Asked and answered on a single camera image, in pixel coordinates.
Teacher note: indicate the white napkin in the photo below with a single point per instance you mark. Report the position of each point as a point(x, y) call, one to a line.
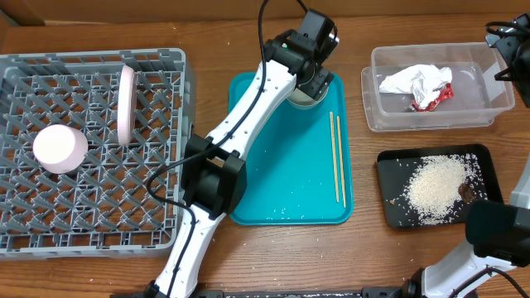
point(421, 81)

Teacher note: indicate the small pink bowl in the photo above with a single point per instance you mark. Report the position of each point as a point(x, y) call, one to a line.
point(60, 149)

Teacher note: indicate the scattered rice grains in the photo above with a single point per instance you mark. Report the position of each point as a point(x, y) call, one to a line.
point(423, 191)

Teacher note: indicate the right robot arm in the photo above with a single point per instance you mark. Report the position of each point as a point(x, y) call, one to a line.
point(496, 235)

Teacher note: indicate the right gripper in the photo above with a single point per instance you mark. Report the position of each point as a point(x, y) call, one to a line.
point(522, 78)

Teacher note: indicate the large pink plate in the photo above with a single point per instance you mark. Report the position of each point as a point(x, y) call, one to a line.
point(126, 105)

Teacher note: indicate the grey plastic dish rack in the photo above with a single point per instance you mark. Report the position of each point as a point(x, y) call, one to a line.
point(105, 207)

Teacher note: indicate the grey small saucer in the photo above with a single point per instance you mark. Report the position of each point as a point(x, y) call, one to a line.
point(302, 101)

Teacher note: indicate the teal plastic serving tray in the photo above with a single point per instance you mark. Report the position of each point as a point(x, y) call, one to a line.
point(290, 169)

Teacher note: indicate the black rectangular tray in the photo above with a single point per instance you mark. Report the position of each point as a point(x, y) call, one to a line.
point(481, 151)

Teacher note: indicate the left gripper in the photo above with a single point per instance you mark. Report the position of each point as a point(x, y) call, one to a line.
point(317, 84)

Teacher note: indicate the red snack wrapper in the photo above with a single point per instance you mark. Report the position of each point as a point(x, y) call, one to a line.
point(445, 93)

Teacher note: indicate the clear plastic waste bin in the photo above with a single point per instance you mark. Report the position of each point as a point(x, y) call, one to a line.
point(478, 96)

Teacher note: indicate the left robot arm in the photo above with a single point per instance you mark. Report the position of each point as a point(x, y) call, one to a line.
point(214, 176)

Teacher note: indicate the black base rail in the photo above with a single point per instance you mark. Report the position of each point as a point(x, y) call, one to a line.
point(290, 294)

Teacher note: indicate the brown food scrap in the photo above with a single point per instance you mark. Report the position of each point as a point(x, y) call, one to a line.
point(466, 193)

